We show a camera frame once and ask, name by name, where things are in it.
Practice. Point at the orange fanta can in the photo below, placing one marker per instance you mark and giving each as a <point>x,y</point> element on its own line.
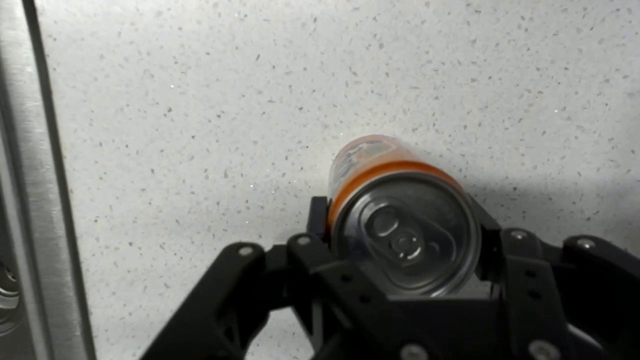
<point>404,223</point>

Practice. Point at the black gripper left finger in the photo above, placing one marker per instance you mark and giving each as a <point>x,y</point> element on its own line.
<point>230,304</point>

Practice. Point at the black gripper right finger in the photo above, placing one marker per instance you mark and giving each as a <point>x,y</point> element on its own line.
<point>576,301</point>

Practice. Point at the stainless steel double sink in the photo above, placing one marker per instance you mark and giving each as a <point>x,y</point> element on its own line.
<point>43,298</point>

